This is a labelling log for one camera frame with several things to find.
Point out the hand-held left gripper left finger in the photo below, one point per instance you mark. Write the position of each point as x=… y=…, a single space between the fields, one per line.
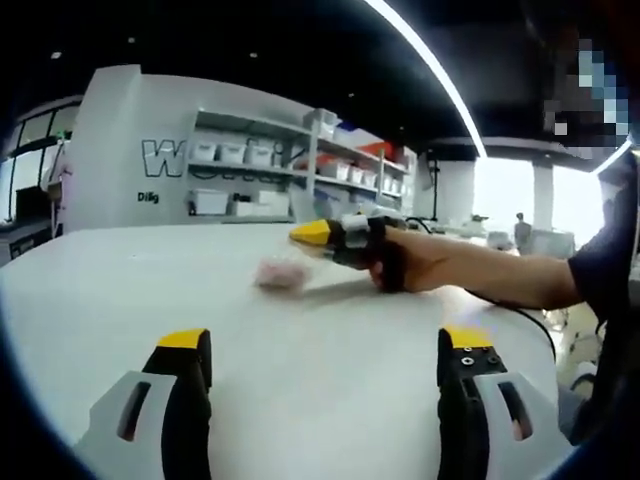
x=142 y=430

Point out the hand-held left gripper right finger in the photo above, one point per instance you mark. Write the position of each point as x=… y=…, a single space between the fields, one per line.
x=482 y=430

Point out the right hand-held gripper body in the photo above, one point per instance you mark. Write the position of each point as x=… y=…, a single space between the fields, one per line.
x=357 y=232

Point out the person's right hand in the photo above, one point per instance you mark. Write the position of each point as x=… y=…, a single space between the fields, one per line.
x=425 y=265

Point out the white flat boxes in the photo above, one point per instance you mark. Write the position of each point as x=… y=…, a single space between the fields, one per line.
x=262 y=204

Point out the black stand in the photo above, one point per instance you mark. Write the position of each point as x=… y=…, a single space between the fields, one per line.
x=434 y=167

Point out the grey metal shelving unit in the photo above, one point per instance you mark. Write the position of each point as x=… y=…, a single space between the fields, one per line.
x=235 y=165

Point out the clear storage bin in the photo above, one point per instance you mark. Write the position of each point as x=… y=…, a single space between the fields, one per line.
x=320 y=124

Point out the large white storage bin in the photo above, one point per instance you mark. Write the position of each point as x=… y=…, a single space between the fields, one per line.
x=210 y=202

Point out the long ceiling light strip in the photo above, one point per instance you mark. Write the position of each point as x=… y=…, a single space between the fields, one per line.
x=432 y=60

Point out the person's dark shirt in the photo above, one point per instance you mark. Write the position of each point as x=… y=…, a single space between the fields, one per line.
x=615 y=280

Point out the black cabinet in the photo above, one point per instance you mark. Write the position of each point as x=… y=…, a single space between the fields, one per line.
x=32 y=205

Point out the pale hanging garment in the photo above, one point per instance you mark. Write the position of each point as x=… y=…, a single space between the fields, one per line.
x=62 y=175

